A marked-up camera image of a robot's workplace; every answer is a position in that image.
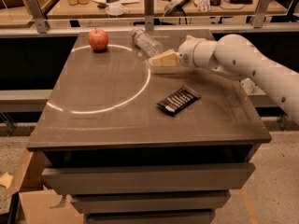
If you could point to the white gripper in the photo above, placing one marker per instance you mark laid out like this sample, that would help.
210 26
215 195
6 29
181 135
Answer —
186 54

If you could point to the clear plastic water bottle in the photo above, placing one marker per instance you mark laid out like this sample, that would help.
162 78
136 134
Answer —
146 42

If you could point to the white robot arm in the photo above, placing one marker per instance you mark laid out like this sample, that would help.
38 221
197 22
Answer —
234 57

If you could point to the black rxbar chocolate wrapper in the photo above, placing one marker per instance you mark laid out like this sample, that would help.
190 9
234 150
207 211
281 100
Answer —
179 100

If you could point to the clear bottle behind table left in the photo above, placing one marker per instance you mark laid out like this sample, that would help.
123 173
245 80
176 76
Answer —
248 85

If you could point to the white power strip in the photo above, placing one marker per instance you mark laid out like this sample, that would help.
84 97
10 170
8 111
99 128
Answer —
173 5

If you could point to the small patterned box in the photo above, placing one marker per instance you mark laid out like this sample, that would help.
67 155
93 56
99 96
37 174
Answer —
202 5

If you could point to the red apple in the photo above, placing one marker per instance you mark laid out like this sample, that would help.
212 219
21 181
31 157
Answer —
98 39

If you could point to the white round plate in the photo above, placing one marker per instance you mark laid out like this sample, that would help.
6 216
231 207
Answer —
115 10

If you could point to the grey drawer cabinet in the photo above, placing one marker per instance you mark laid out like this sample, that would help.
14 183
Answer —
103 113

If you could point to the wooden back desk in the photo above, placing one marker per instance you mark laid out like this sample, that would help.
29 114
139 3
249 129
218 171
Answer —
63 11

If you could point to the top grey drawer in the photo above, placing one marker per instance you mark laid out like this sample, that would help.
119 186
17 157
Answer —
147 179

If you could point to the grey drawer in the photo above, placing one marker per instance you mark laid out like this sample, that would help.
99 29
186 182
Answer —
150 202
147 179
177 217

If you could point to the middle grey drawer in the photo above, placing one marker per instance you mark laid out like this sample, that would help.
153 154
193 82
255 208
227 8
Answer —
150 202

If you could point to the bottom grey drawer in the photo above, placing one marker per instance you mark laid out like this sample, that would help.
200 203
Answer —
177 217

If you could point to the cardboard box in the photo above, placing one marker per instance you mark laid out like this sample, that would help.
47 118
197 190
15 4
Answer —
40 205

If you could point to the yellow paper scrap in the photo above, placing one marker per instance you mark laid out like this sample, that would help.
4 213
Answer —
6 179

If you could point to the middle metal bracket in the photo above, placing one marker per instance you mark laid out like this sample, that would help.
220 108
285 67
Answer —
149 14

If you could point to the metal bracket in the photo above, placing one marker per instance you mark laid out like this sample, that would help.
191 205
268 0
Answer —
257 19
41 24
149 14

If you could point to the right metal bracket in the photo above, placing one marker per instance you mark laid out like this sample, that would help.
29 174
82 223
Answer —
257 19

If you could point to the left metal bracket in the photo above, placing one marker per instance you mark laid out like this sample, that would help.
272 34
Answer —
41 24

